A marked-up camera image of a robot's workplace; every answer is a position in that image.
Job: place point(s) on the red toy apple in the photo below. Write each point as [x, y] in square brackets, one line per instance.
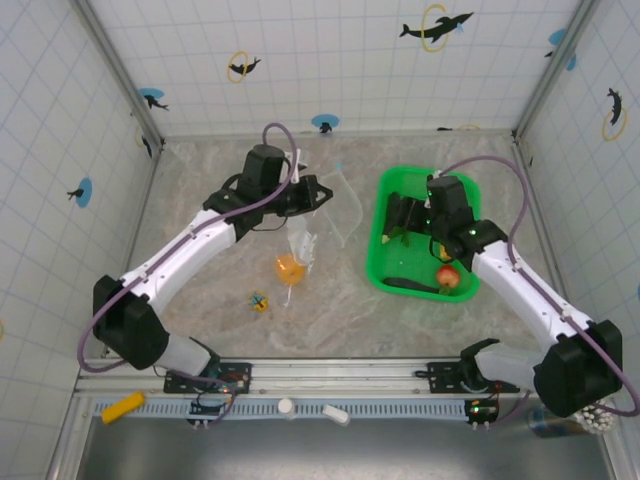
[448, 276]

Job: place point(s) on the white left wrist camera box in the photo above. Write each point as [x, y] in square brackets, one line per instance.
[298, 170]

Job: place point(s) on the small black controller board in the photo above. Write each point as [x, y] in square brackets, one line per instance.
[205, 407]
[482, 410]

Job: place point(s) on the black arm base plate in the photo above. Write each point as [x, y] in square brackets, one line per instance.
[440, 375]
[240, 375]

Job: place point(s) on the large toy orange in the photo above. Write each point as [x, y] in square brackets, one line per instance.
[290, 270]

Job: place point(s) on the white round cap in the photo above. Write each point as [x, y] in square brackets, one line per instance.
[286, 405]

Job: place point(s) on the blue circle fish sticker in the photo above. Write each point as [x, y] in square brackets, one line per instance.
[325, 120]
[85, 192]
[150, 96]
[557, 36]

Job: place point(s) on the clear zip-top bag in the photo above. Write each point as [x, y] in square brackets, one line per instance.
[300, 240]

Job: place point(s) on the green plastic basket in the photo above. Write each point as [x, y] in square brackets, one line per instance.
[395, 265]

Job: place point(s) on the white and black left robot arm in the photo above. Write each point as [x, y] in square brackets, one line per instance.
[190, 250]

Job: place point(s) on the white plastic tube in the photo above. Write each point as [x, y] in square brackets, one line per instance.
[335, 413]

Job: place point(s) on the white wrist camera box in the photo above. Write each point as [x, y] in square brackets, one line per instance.
[298, 170]
[429, 202]

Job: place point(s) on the aluminium mounting rail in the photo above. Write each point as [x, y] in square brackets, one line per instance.
[350, 375]

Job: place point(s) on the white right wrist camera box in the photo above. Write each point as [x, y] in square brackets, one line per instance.
[429, 202]

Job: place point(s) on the yellow round blue-cross marker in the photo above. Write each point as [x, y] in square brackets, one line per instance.
[258, 301]

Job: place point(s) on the dark green toy cucumber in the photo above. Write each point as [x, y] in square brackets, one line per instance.
[405, 283]

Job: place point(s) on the aluminium frame post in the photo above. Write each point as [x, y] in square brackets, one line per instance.
[120, 75]
[555, 70]

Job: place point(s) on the yellow plastic block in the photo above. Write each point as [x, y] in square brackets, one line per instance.
[122, 407]

